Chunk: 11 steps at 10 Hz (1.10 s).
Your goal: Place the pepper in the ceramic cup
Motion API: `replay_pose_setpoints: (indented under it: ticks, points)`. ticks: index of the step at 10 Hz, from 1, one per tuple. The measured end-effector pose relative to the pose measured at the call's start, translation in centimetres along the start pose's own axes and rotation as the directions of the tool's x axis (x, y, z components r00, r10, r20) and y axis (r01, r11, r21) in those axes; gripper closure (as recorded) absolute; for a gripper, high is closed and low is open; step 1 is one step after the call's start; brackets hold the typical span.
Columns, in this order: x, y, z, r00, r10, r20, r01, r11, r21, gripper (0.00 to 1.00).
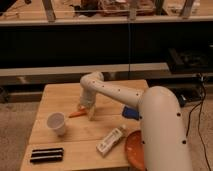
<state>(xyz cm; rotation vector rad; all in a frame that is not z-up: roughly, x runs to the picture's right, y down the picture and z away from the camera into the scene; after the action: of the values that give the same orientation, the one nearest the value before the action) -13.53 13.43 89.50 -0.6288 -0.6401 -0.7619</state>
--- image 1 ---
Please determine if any black cable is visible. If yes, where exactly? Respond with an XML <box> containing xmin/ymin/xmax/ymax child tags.
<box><xmin>185</xmin><ymin>74</ymin><xmax>213</xmax><ymax>171</ymax></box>

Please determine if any orange plate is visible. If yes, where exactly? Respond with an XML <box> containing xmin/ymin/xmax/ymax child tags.
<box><xmin>124</xmin><ymin>130</ymin><xmax>145</xmax><ymax>171</ymax></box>

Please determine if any black equipment box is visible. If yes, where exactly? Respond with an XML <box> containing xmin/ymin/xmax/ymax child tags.
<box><xmin>166</xmin><ymin>47</ymin><xmax>213</xmax><ymax>74</ymax></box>

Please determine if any white plastic bottle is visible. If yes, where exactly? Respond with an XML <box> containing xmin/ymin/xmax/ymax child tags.
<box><xmin>96</xmin><ymin>125</ymin><xmax>126</xmax><ymax>157</ymax></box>

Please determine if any black ridged block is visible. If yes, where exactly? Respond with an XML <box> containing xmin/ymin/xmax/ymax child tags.
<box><xmin>30</xmin><ymin>148</ymin><xmax>64</xmax><ymax>163</ymax></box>

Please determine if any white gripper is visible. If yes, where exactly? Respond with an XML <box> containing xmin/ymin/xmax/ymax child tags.
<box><xmin>80</xmin><ymin>88</ymin><xmax>96</xmax><ymax>121</ymax></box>

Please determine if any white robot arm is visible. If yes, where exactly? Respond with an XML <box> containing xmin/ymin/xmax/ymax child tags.
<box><xmin>80</xmin><ymin>72</ymin><xmax>193</xmax><ymax>171</ymax></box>

